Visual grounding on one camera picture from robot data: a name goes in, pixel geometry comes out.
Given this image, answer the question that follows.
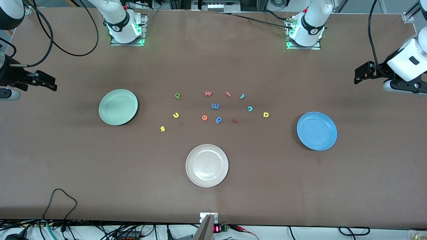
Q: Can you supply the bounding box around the blue plate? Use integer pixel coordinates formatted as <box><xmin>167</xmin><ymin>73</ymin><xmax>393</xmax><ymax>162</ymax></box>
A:
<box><xmin>297</xmin><ymin>112</ymin><xmax>338</xmax><ymax>151</ymax></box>

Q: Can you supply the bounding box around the light green plate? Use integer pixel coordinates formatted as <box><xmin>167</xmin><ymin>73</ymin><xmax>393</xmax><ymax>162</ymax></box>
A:
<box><xmin>99</xmin><ymin>89</ymin><xmax>138</xmax><ymax>126</ymax></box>

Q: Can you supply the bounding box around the grey electronics box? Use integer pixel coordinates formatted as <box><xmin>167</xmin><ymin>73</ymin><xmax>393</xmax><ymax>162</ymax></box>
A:
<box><xmin>191</xmin><ymin>0</ymin><xmax>231</xmax><ymax>13</ymax></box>

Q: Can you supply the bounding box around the beige plate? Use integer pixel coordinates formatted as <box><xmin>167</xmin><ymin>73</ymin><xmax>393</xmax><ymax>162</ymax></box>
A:
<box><xmin>185</xmin><ymin>144</ymin><xmax>229</xmax><ymax>188</ymax></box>

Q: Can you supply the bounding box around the red clip lead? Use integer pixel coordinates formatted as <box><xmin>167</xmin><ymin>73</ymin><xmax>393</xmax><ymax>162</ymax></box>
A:
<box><xmin>233</xmin><ymin>225</ymin><xmax>259</xmax><ymax>240</ymax></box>

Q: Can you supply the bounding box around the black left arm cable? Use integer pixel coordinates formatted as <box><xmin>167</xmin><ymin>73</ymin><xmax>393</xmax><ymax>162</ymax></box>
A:
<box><xmin>368</xmin><ymin>0</ymin><xmax>385</xmax><ymax>69</ymax></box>

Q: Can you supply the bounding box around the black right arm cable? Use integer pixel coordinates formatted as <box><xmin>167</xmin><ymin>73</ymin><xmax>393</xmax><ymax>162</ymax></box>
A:
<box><xmin>0</xmin><ymin>0</ymin><xmax>99</xmax><ymax>67</ymax></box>

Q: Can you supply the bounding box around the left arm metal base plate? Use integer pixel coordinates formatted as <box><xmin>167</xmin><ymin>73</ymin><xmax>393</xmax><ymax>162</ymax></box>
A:
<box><xmin>286</xmin><ymin>16</ymin><xmax>322</xmax><ymax>50</ymax></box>

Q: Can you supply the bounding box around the thin black looped cable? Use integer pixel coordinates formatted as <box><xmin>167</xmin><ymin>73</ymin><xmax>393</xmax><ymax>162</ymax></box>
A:
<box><xmin>42</xmin><ymin>188</ymin><xmax>77</xmax><ymax>223</ymax></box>

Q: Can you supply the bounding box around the black cable to arm base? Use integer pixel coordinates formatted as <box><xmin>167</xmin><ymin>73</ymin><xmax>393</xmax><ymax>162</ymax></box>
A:
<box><xmin>200</xmin><ymin>9</ymin><xmax>296</xmax><ymax>30</ymax></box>

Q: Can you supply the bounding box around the black coiled cable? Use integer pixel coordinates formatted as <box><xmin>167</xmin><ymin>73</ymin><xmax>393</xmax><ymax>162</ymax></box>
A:
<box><xmin>338</xmin><ymin>226</ymin><xmax>371</xmax><ymax>236</ymax></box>

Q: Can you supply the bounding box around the white camera bracket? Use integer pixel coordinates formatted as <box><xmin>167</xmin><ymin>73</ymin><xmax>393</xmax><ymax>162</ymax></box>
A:
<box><xmin>199</xmin><ymin>212</ymin><xmax>219</xmax><ymax>224</ymax></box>

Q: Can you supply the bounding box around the grey metal camera post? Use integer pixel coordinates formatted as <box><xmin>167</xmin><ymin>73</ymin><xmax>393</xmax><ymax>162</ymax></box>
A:
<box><xmin>193</xmin><ymin>214</ymin><xmax>215</xmax><ymax>240</ymax></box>

